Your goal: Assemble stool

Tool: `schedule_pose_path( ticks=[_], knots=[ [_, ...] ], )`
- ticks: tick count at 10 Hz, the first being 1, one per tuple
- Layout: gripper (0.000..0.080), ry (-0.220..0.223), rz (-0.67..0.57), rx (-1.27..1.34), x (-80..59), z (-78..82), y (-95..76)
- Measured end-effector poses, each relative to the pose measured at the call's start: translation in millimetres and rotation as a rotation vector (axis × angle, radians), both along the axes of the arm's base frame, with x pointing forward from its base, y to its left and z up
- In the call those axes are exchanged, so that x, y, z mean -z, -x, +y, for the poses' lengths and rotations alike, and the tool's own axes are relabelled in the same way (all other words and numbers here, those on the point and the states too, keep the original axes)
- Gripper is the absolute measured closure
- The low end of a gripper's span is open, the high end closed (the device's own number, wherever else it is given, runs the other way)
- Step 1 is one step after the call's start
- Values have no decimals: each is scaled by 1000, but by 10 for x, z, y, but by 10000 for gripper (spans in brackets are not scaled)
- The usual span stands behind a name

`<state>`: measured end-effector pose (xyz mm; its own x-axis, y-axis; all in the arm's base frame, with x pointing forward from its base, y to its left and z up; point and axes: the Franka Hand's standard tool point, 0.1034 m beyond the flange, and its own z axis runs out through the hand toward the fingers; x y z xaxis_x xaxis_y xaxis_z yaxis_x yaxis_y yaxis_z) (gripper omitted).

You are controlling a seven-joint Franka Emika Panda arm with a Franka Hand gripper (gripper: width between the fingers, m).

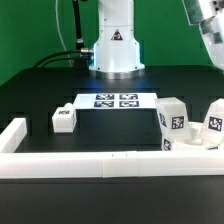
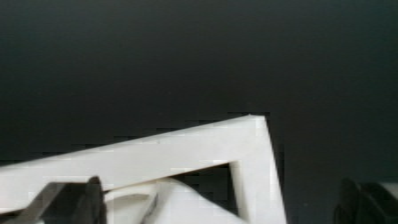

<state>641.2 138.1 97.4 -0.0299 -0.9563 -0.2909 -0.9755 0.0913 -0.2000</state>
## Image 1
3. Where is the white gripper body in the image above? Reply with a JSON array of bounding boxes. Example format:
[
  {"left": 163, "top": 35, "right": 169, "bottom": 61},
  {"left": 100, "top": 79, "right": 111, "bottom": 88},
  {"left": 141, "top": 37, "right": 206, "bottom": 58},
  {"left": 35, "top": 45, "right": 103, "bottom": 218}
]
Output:
[{"left": 199, "top": 14, "right": 224, "bottom": 70}]

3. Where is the white round stool seat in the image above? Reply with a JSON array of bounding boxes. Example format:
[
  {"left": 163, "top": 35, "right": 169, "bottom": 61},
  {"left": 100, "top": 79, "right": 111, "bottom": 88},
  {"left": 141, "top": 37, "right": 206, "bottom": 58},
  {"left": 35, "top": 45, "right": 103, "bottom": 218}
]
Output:
[{"left": 161, "top": 121, "right": 224, "bottom": 152}]

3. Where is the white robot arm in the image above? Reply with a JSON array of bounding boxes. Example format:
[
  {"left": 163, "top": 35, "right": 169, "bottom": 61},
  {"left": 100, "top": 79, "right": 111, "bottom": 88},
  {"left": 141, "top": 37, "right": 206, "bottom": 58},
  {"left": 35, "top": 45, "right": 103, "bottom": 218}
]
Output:
[{"left": 89, "top": 0, "right": 224, "bottom": 80}]

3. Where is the white fiducial marker sheet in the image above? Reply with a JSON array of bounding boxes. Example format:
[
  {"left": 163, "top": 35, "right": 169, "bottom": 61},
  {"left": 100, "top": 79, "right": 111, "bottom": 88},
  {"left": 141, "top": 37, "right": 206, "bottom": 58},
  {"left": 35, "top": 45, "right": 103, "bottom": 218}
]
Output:
[{"left": 73, "top": 93, "right": 157, "bottom": 109}]

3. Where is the white U-shaped obstacle fence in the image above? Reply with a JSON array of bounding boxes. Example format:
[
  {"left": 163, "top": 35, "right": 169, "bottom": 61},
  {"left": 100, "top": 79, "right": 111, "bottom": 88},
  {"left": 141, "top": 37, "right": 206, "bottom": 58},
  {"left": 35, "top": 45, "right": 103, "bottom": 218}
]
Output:
[{"left": 0, "top": 118, "right": 224, "bottom": 179}]

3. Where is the black cable upper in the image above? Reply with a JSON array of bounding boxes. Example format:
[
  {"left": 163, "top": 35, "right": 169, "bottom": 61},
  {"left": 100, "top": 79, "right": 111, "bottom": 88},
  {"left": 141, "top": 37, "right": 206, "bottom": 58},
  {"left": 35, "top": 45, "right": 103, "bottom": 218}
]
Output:
[{"left": 32, "top": 50, "right": 94, "bottom": 70}]

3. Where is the black cable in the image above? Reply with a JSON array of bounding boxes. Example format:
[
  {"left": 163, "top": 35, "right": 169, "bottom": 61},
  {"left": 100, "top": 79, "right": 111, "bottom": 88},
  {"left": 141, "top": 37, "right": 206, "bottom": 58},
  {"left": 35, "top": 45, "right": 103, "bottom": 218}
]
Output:
[
  {"left": 39, "top": 55, "right": 94, "bottom": 69},
  {"left": 32, "top": 50, "right": 94, "bottom": 70}
]

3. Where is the black cable lower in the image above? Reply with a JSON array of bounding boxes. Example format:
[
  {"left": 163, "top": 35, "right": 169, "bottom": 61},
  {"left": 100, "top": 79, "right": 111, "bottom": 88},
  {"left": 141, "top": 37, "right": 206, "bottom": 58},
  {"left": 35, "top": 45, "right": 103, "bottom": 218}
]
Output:
[{"left": 39, "top": 55, "right": 94, "bottom": 69}]

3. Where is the white thin cable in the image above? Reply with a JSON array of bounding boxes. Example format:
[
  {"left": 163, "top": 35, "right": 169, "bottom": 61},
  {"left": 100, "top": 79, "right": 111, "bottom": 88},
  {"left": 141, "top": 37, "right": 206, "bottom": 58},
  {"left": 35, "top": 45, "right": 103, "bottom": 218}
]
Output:
[{"left": 55, "top": 0, "right": 73, "bottom": 68}]

